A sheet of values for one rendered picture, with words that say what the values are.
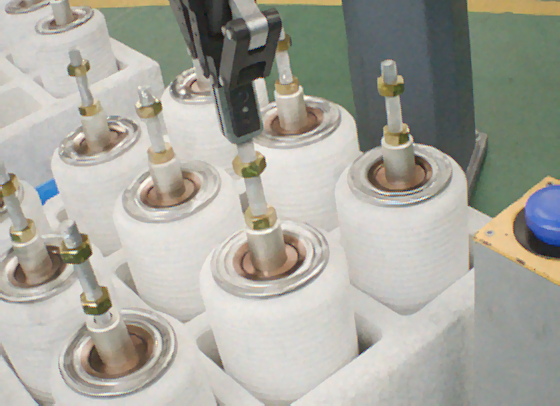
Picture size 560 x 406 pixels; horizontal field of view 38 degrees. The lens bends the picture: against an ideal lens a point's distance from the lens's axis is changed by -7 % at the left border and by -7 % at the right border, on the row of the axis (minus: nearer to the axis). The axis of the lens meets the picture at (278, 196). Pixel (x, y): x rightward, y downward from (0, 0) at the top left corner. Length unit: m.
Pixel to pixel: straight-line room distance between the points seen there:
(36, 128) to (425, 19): 0.45
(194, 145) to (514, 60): 0.68
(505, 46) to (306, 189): 0.75
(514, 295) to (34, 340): 0.32
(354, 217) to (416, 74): 0.36
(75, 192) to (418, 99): 0.40
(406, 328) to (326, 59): 0.82
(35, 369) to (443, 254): 0.30
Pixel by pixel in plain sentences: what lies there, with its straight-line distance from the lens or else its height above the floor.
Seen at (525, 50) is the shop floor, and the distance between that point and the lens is 1.34.
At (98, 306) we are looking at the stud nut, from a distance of 0.47.
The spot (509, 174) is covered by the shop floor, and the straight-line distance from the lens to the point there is 1.04.
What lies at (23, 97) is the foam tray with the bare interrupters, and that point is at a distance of 1.09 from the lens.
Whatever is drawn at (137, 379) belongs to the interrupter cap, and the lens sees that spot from 0.49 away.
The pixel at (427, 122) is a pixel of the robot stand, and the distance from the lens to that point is 0.94.
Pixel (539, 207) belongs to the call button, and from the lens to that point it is 0.44.
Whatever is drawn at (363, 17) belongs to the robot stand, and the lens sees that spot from 0.90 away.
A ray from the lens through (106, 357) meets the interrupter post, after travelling 0.50.
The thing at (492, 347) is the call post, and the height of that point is 0.24.
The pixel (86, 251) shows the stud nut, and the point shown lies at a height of 0.33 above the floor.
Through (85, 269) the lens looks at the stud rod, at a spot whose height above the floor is 0.32.
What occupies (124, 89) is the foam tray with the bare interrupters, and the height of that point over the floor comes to 0.17.
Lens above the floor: 0.59
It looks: 34 degrees down
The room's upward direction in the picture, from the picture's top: 11 degrees counter-clockwise
